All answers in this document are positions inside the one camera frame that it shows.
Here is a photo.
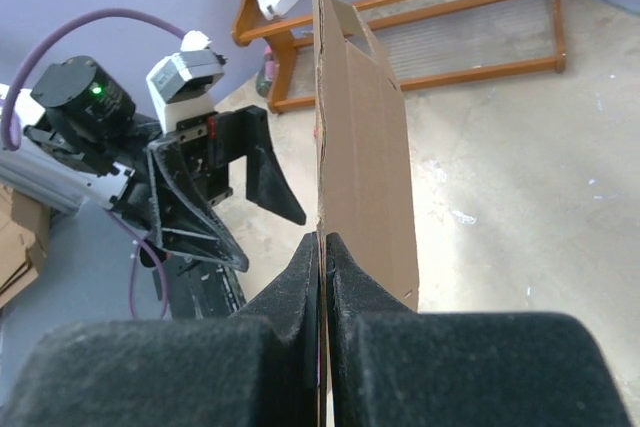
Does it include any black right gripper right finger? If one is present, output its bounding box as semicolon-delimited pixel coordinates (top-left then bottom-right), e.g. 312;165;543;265
326;234;631;426

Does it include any pink capped green can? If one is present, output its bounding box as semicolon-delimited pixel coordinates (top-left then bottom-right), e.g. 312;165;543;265
255;46;276;98

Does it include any orange wooden rack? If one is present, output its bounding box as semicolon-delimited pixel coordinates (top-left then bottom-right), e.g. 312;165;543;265
231;0;567;113

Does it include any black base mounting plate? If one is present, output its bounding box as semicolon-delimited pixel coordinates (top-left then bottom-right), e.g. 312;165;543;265
128;245;246;319

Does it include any medium folded cardboard box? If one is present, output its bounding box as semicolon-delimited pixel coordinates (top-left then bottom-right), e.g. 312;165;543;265
0;185;51;307

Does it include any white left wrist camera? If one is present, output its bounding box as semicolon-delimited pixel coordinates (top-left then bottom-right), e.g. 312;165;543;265
146;30;226;134

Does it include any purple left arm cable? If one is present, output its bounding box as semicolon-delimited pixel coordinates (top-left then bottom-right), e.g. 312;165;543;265
0;7;201;321

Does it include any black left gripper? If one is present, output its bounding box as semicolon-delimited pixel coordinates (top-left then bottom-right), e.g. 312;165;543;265
146;106;306;271

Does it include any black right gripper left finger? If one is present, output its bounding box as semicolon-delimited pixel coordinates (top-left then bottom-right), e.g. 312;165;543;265
1;233;320;426

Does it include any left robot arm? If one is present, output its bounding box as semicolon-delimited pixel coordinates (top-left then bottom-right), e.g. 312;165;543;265
22;48;306;272

